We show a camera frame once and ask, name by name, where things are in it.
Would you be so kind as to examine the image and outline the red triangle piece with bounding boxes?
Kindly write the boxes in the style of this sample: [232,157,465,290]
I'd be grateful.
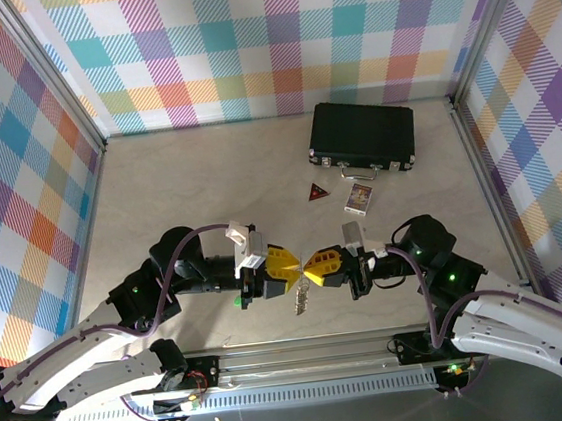
[306,180,331,202]

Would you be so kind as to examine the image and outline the playing card box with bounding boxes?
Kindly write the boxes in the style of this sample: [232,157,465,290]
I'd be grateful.
[341,180,377,219]

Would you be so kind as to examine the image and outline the black briefcase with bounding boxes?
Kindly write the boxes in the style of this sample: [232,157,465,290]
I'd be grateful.
[301,93,420,187]

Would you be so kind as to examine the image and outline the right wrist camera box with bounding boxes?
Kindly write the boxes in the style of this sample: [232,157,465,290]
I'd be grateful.
[341,217,383,261]

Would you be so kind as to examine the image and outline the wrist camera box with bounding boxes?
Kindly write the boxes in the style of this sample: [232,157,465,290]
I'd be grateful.
[341,217,383,261]
[224,215,271,277]

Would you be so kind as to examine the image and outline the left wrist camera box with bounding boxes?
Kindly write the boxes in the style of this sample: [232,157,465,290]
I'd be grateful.
[224,215,271,277]

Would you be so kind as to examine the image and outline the aluminium side rail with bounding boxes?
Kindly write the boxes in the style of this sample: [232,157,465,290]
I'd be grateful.
[447,90,535,297]
[45,140,127,345]

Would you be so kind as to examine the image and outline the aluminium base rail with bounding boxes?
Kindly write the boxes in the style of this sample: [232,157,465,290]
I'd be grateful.
[182,321,459,395]

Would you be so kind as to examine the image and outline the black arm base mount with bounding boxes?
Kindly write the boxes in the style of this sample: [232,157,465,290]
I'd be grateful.
[160,355,224,393]
[388,327,454,367]

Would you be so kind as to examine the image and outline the slotted cable duct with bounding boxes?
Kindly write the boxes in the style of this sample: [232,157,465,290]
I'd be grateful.
[54,367,442,421]

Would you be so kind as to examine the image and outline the small wired circuit board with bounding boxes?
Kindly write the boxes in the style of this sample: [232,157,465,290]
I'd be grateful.
[435,359,476,391]
[152,393,206,420]

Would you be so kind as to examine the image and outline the aluminium frame post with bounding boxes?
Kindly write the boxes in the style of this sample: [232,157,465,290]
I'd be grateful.
[438,0,551,106]
[0,0,109,164]

